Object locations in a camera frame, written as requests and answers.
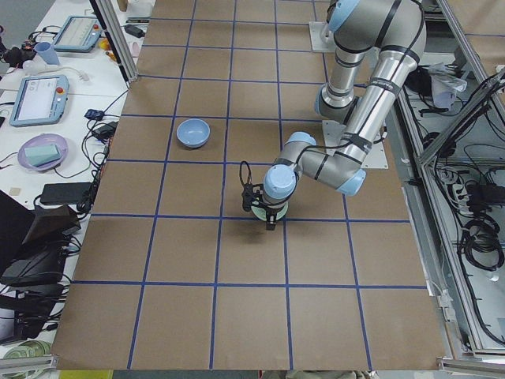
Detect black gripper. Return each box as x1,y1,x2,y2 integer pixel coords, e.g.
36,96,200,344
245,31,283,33
260,200,288,231

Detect green bowl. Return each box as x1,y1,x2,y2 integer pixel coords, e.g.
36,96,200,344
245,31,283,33
251,203,288,221

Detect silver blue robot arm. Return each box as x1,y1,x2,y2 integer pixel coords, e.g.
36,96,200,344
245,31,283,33
250,1,426,231

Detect blue bowl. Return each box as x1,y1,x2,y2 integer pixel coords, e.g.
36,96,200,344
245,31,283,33
176,118,211,148

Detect small blue usb device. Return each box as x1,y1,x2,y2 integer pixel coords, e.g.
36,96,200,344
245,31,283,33
84,109,105,121

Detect black flat device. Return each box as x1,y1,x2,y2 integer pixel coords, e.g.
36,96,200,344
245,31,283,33
39,182,92,205

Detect pink cup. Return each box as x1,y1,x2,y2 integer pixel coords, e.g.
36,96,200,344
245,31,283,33
129,41,140,58

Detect black laptop stand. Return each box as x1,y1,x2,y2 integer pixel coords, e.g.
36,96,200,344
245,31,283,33
1,205,80,286

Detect black power adapter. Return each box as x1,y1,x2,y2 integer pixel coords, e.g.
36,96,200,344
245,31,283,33
124,24,145,38

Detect lavender plate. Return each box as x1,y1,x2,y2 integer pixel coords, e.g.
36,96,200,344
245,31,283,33
17,133,69,172

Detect teal sponge block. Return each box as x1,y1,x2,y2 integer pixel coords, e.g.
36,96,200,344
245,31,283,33
24,144,61,167

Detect near blue teach pendant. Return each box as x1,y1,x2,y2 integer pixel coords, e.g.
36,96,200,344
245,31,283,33
9,75,69,127

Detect blue teach pendant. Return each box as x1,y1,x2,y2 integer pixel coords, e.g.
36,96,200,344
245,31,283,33
9,75,69,127
53,16,102,53

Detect far blue teach pendant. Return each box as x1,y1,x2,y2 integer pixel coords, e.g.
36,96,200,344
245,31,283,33
53,16,102,53

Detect light blue plastic cup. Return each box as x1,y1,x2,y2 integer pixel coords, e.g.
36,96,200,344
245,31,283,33
34,41,60,66

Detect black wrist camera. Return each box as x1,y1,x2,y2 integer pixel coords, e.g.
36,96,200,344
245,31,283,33
241,183,263,212

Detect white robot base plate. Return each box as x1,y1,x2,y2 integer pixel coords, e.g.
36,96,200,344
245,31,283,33
322,120,388,169

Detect coiled black cables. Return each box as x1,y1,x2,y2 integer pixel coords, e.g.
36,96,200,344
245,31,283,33
457,215,502,273

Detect aluminium frame post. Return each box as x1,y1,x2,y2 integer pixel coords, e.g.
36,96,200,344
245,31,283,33
89,0,138,84

